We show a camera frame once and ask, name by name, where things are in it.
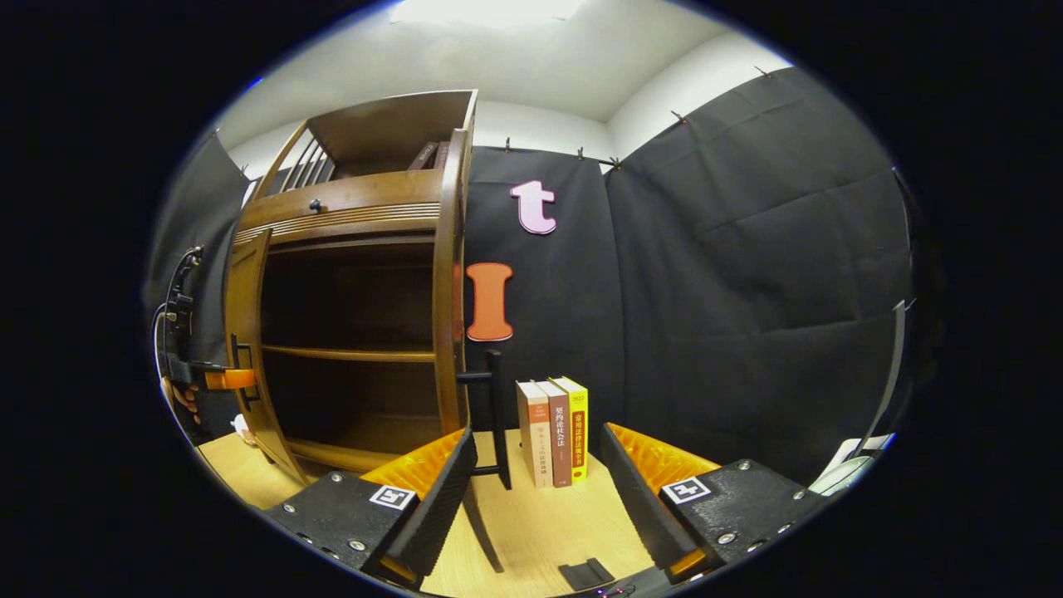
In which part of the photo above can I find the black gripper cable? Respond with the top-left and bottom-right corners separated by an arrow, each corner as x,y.
152,244 -> 207,466

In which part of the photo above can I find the wooden double-door shoe cabinet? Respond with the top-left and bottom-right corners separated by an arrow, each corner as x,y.
223,89 -> 479,487

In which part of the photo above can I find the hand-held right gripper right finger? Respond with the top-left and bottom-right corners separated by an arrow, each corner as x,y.
598,422 -> 835,582

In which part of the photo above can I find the large ceiling light panel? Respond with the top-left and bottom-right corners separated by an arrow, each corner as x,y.
389,0 -> 585,28

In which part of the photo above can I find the white rounded object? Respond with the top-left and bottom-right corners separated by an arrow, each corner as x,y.
809,432 -> 898,497

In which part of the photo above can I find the small black flat block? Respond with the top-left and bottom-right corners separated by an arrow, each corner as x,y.
557,557 -> 616,592

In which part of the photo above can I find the black backdrop cloth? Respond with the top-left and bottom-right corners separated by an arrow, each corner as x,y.
145,66 -> 916,484

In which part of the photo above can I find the wooden shoe cabinet door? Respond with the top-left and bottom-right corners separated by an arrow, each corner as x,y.
432,126 -> 512,574
223,228 -> 310,487

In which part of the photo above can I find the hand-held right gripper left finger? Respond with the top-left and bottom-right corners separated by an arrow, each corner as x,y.
262,428 -> 479,592

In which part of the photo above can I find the yellow standing book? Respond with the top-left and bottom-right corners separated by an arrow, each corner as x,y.
551,375 -> 590,483

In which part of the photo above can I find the wooden cabinet drawer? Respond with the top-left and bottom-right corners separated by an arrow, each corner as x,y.
233,169 -> 446,248

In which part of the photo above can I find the grey curved strap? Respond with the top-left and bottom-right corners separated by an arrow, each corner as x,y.
860,297 -> 916,459

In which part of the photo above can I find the brown standing book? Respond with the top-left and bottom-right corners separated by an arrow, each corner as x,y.
536,380 -> 575,488

